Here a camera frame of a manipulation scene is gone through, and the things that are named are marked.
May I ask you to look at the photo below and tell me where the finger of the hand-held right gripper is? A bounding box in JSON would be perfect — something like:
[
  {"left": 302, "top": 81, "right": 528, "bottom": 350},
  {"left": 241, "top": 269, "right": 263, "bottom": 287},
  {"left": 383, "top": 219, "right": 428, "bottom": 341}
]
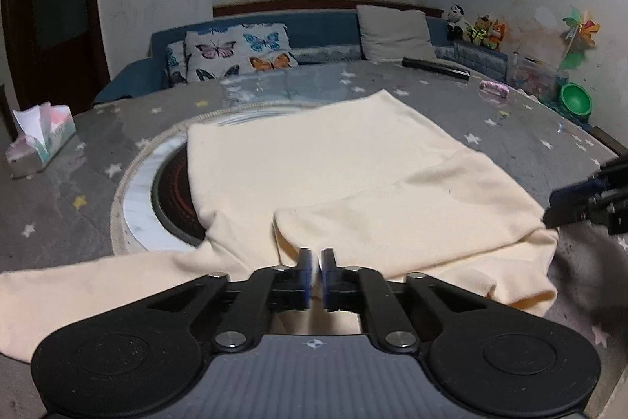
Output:
[
  {"left": 542, "top": 198, "right": 597, "bottom": 229},
  {"left": 549, "top": 177, "right": 602, "bottom": 209}
]

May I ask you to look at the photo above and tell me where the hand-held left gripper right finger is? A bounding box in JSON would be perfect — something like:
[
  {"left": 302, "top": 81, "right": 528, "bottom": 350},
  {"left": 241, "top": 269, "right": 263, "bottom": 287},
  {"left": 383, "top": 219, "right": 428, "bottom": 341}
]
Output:
[{"left": 321, "top": 247, "right": 487, "bottom": 352}]

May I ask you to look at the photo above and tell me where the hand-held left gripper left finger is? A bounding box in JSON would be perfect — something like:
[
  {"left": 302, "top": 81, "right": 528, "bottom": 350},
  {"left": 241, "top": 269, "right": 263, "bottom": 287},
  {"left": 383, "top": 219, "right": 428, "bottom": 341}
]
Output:
[{"left": 146, "top": 247, "right": 314, "bottom": 352}]

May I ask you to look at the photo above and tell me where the cream long-sleeved shirt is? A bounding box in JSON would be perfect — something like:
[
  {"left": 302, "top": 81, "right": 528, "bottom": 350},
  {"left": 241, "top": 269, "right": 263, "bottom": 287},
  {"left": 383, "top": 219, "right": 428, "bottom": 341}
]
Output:
[{"left": 0, "top": 88, "right": 560, "bottom": 359}]

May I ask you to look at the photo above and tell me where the green plastic bowl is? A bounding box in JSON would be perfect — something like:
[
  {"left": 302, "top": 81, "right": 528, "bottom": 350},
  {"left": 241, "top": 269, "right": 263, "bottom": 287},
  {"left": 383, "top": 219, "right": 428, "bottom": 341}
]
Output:
[{"left": 559, "top": 83, "right": 593, "bottom": 116}]

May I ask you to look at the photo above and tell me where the clear plastic storage box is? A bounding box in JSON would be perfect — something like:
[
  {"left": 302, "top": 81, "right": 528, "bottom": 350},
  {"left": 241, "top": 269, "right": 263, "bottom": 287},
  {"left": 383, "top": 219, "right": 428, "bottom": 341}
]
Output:
[{"left": 507, "top": 52, "right": 561, "bottom": 102}]

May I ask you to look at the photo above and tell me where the pink packet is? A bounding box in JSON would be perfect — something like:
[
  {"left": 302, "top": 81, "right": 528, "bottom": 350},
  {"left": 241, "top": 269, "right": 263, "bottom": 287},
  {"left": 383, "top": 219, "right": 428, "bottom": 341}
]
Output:
[{"left": 479, "top": 80, "right": 509, "bottom": 98}]

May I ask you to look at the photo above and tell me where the black round hotplate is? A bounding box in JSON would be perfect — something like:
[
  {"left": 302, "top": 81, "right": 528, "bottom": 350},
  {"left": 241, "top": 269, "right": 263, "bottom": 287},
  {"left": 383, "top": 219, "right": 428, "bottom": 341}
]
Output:
[{"left": 150, "top": 148, "right": 213, "bottom": 249}]

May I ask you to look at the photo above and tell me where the colourful pinwheel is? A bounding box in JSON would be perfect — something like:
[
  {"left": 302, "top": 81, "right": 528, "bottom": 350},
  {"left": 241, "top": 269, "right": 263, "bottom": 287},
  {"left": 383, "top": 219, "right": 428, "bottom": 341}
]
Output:
[{"left": 560, "top": 5, "right": 602, "bottom": 70}]

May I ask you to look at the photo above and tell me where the round white marble turntable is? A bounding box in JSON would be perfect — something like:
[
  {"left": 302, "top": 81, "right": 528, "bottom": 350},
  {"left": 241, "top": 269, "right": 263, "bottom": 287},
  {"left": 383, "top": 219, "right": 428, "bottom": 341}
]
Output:
[{"left": 111, "top": 101, "right": 322, "bottom": 256}]

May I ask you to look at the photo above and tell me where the black remote control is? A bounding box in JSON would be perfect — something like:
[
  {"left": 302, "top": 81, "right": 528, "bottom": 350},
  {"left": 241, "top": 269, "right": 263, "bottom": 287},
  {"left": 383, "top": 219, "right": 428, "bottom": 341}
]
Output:
[{"left": 402, "top": 57, "right": 472, "bottom": 81}]

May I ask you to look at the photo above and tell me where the panda plush toy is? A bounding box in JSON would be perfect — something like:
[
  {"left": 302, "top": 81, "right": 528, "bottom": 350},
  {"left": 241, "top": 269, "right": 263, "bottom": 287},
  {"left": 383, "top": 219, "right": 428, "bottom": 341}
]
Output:
[{"left": 445, "top": 4, "right": 467, "bottom": 41}]

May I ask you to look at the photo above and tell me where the large butterfly-print pillow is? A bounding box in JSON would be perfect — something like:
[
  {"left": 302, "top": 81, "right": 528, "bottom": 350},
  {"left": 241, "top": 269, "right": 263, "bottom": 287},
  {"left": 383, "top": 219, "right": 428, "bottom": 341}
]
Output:
[{"left": 183, "top": 23, "right": 299, "bottom": 84}]

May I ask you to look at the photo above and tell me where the beige cushion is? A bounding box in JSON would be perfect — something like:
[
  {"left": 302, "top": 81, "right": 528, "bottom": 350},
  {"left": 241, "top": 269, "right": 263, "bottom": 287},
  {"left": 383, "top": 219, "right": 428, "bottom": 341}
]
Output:
[{"left": 356, "top": 4, "right": 438, "bottom": 63}]

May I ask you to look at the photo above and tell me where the blue sofa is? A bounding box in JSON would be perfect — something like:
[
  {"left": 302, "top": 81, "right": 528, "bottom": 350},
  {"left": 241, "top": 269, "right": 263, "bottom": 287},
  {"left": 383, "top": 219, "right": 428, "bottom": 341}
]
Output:
[{"left": 92, "top": 9, "right": 509, "bottom": 106}]

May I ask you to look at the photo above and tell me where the small butterfly-print pillow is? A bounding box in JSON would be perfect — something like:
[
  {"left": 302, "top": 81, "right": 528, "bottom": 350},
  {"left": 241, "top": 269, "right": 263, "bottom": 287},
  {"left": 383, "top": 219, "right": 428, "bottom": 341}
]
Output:
[{"left": 165, "top": 40, "right": 189, "bottom": 87}]

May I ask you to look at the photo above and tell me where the tissue box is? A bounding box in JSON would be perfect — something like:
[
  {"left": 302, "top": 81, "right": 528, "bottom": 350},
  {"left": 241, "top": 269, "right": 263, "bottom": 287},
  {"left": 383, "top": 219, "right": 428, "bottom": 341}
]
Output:
[{"left": 5, "top": 102, "right": 77, "bottom": 179}]

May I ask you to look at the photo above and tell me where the dark wooden door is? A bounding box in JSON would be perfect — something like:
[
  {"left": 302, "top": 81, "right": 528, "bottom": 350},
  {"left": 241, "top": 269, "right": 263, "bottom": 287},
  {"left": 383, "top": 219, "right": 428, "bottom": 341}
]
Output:
[{"left": 0, "top": 0, "right": 111, "bottom": 118}]

